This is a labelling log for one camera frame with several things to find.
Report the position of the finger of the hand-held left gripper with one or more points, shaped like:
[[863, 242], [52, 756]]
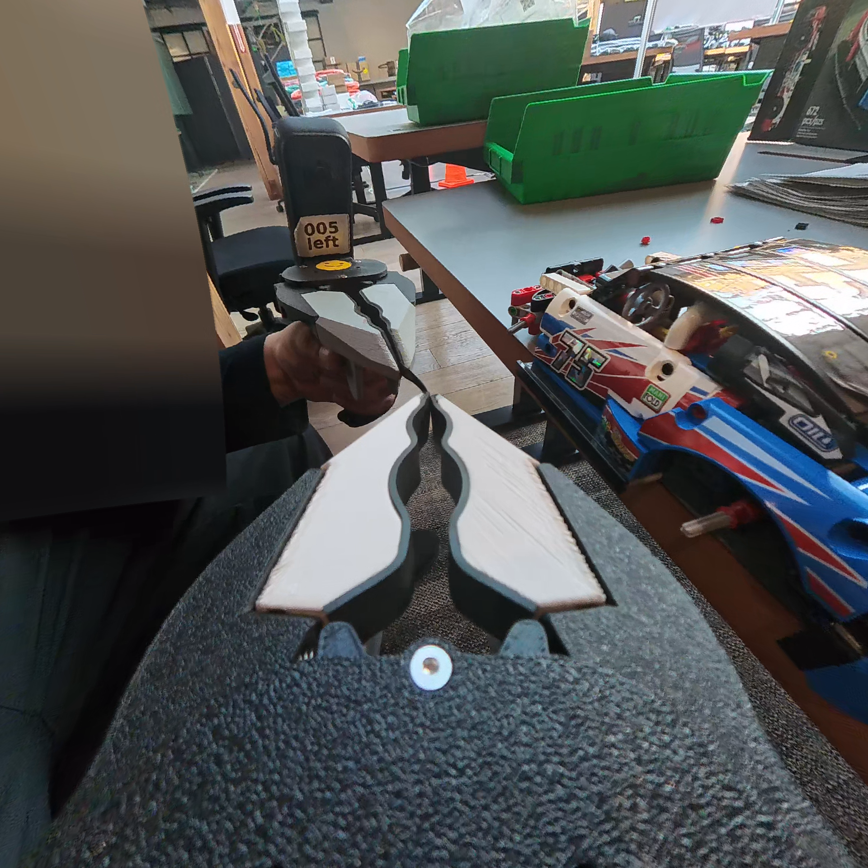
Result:
[[400, 319], [346, 325]]

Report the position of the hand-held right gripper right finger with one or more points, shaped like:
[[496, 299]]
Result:
[[522, 536]]

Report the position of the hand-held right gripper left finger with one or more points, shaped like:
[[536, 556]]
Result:
[[339, 536]]

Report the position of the toy brick race car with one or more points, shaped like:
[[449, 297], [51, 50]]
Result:
[[712, 380]]

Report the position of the person's left forearm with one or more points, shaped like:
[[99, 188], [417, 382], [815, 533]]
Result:
[[247, 393]]

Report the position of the grey desk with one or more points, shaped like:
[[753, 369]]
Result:
[[475, 230]]

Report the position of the person's left hand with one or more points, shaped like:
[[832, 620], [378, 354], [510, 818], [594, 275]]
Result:
[[298, 373]]

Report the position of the black office chair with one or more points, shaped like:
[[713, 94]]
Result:
[[244, 258]]

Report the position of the wooden pillar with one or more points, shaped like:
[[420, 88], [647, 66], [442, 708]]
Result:
[[237, 81]]

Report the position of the orange traffic cone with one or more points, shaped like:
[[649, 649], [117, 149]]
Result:
[[456, 177]]

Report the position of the green plastic bin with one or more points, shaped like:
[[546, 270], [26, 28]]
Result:
[[610, 135], [475, 68]]

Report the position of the clear plastic bag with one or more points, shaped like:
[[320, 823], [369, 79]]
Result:
[[488, 13]]

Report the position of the person's dark clothing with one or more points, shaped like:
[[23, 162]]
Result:
[[102, 610]]

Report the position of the open instruction booklet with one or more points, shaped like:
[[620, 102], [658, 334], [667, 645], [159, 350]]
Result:
[[807, 193]]

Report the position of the black toy car box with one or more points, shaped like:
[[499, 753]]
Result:
[[814, 81]]

